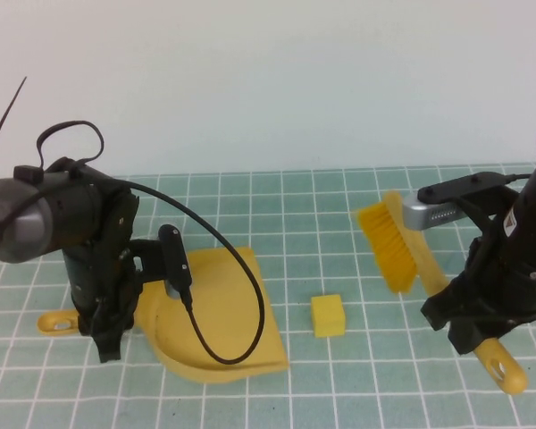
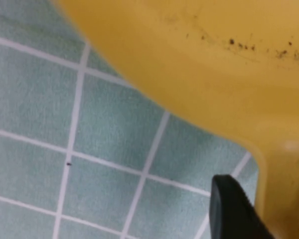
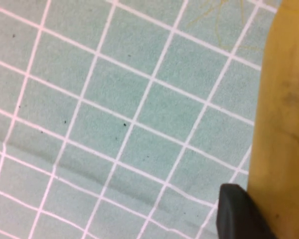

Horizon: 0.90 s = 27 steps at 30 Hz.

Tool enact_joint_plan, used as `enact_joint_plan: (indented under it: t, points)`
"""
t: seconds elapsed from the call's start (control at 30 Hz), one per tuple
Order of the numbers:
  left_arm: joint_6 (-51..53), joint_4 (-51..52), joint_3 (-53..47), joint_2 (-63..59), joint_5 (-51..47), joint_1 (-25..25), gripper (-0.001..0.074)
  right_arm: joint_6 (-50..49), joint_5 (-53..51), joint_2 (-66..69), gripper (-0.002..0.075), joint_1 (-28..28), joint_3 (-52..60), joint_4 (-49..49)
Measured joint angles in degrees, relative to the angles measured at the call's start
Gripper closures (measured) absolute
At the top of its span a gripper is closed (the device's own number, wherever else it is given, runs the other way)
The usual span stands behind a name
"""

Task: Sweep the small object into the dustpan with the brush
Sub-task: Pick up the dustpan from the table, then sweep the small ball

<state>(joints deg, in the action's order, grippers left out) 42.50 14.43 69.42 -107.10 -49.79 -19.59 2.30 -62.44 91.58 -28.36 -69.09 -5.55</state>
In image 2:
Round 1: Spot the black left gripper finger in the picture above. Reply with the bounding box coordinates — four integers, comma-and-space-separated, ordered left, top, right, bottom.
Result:
209, 174, 277, 239

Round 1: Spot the yellow plastic dustpan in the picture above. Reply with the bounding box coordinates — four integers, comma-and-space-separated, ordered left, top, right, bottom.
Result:
54, 0, 299, 239

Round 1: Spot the green white-grid tablecloth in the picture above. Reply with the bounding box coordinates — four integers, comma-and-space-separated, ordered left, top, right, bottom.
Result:
0, 0, 262, 239

